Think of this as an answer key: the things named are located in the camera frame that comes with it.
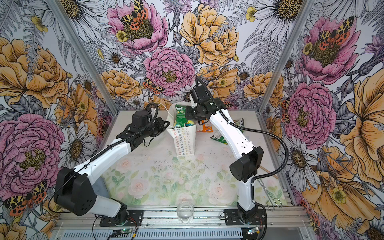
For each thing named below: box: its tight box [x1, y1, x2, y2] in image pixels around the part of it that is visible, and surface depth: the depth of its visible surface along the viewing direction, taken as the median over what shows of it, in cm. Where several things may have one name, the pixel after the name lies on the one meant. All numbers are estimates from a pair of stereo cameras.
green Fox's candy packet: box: [175, 104, 188, 128], surface depth 85 cm
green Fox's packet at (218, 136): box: [210, 131, 229, 145], surface depth 106 cm
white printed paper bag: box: [166, 102, 197, 158], surface depth 87 cm
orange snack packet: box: [196, 124, 214, 133], surface depth 111 cm
